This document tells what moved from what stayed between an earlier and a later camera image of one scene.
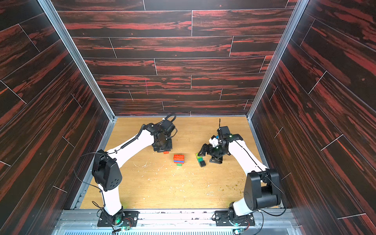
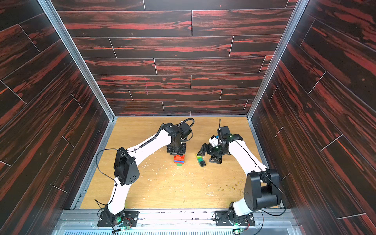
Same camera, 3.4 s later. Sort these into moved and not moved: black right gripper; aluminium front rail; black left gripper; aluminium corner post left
Moved: black left gripper
Not moved: aluminium corner post left; black right gripper; aluminium front rail
